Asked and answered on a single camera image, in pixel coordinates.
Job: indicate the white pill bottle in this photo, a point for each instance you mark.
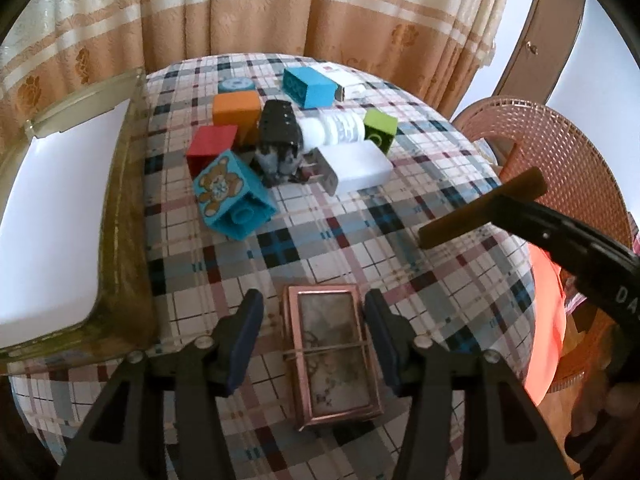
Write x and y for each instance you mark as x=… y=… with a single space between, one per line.
x=331 y=129

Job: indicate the orange toy block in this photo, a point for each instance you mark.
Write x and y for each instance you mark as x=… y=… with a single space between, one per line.
x=242 y=109

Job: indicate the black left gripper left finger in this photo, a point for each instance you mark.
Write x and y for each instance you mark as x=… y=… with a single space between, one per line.
x=122 y=436

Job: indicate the blue cylinder toy block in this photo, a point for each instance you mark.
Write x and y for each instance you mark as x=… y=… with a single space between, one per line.
x=235 y=84

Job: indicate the blue rectangular toy block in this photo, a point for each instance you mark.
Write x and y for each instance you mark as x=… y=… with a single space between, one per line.
x=308 y=88

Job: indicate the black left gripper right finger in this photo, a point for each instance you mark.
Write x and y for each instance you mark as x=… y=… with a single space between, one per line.
x=504 y=435

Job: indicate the beige orange curtain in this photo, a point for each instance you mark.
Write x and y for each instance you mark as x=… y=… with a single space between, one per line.
x=431 y=48

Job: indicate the green toy block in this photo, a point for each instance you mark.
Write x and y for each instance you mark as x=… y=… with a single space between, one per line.
x=380 y=128

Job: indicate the blue bear toy block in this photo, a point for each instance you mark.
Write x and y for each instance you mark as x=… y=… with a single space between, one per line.
x=231 y=197

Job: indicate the red toy block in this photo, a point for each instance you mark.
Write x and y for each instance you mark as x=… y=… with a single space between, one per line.
x=207 y=144

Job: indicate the white power adapter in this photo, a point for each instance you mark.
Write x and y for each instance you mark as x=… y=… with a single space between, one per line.
x=351 y=167

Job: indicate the brown wooden door frame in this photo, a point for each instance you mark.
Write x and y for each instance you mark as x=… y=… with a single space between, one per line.
x=544 y=46

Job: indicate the orange cloth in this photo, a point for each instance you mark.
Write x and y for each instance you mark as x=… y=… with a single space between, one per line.
x=550 y=324

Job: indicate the gold metal tray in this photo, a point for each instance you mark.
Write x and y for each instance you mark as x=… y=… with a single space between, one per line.
x=74 y=284

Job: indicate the brown plastic woven chair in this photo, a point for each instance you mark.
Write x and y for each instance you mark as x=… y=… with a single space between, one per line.
x=580 y=185

